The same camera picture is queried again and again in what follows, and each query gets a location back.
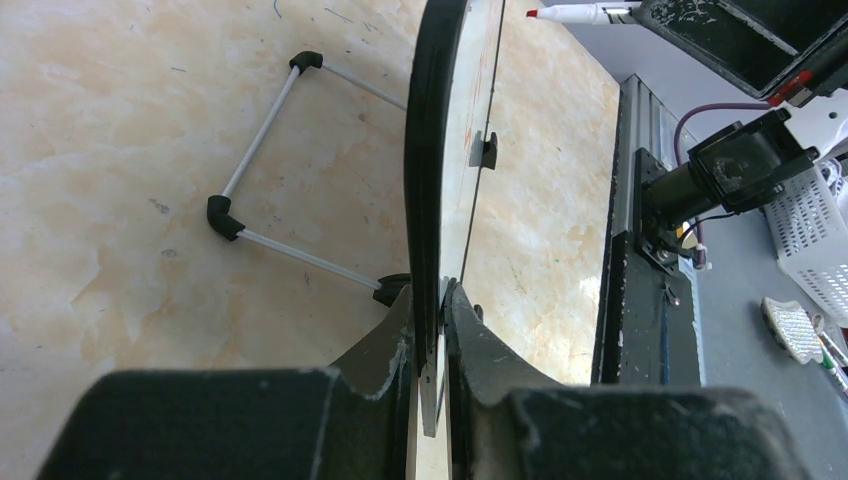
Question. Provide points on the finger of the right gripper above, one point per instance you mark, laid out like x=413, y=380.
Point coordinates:
x=771, y=50

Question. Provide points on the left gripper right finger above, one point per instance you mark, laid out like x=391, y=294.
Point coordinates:
x=508, y=420

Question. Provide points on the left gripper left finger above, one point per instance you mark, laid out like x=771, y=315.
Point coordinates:
x=353, y=419

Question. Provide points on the red whiteboard marker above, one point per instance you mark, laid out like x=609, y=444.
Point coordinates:
x=600, y=13

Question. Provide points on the black framed whiteboard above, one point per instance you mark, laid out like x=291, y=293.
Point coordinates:
x=448, y=142

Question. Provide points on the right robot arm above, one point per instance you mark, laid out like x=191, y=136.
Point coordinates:
x=744, y=166

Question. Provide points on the white perforated basket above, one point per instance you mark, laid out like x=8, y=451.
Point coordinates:
x=810, y=238

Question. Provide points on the white scrub brush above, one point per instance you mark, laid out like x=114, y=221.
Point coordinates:
x=790, y=326

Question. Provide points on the green capped pen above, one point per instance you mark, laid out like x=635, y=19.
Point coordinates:
x=834, y=361

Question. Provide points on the aluminium side rail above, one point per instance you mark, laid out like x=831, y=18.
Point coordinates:
x=648, y=328

